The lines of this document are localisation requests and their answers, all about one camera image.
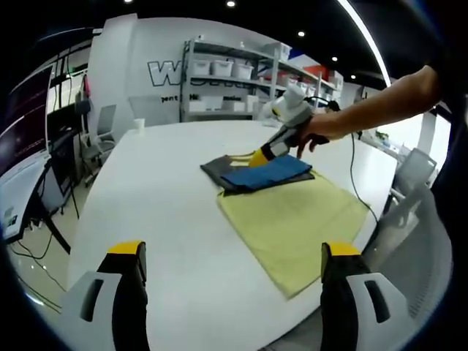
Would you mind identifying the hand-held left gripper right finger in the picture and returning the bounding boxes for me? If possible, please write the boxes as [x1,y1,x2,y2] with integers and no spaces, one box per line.
[320,241,411,351]

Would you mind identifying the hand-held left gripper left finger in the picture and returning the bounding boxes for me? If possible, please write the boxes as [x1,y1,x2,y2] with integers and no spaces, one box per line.
[59,240,150,351]

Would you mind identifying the yellow blue grey garment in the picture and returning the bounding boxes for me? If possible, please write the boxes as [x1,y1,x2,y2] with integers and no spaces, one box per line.
[200,153,370,301]

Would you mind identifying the person's right hand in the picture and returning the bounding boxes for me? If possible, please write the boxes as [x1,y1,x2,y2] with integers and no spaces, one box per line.
[295,108,355,159]

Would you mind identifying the grey metal storage shelf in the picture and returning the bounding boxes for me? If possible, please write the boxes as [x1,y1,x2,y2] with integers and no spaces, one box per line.
[181,38,344,124]

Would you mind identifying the row of white storage bins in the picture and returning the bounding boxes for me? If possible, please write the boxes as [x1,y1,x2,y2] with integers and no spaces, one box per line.
[192,58,341,96]

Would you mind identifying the white mesh office chair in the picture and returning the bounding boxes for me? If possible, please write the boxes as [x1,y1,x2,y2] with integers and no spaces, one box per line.
[361,182,454,330]
[389,148,438,205]

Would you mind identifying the ceiling light strip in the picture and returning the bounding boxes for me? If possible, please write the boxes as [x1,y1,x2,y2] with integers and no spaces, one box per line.
[338,0,392,80]

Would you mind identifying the ceiling spot lights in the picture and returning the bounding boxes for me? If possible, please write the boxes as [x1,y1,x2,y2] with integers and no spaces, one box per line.
[124,0,358,80]

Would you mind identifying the white side desk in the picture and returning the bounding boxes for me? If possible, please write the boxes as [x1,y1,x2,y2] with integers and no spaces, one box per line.
[0,156,50,242]

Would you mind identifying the black computer monitor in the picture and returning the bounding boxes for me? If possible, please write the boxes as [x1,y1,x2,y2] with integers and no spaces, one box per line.
[47,106,80,146]

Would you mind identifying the large display screen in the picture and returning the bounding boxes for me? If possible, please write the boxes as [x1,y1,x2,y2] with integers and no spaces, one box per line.
[0,65,52,176]

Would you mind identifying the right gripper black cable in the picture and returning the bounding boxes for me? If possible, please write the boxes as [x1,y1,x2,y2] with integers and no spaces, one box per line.
[350,132,381,224]

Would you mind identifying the black floor cable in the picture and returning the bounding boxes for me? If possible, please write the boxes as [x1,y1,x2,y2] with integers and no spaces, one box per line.
[10,239,58,266]

